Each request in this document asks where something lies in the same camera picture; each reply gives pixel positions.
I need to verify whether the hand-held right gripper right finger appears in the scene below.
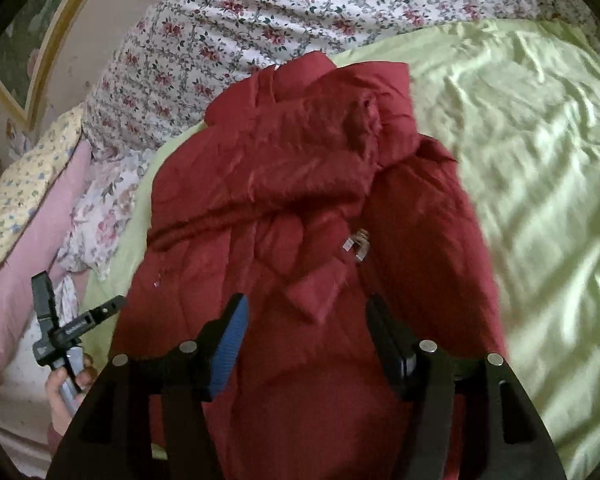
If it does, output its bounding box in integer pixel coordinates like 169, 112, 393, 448
365, 294, 568, 480

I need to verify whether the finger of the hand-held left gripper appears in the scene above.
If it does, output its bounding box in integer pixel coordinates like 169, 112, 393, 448
31, 271, 60, 333
82, 296, 127, 331

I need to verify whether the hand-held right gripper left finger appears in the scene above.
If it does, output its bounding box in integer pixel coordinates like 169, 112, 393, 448
47, 292, 251, 480

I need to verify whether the dark red quilted comforter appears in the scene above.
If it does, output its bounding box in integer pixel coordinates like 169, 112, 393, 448
111, 51, 511, 480

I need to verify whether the person's left hand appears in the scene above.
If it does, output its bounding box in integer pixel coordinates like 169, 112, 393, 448
44, 354, 98, 436

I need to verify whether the pink pillow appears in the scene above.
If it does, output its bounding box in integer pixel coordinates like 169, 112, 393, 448
0, 140, 96, 366

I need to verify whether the large-flower print pillow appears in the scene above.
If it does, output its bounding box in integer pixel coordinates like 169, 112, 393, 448
55, 150, 153, 321

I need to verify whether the yellow floral pillow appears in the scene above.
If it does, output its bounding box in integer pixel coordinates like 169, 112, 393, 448
0, 105, 86, 281

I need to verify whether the light green bedsheet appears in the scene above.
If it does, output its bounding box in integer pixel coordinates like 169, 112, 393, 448
82, 19, 600, 480

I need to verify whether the small rose print duvet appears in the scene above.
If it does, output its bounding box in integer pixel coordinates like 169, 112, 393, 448
82, 0, 600, 161

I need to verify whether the framed wall picture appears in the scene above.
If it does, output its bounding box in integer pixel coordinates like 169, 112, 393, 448
0, 0, 118, 121

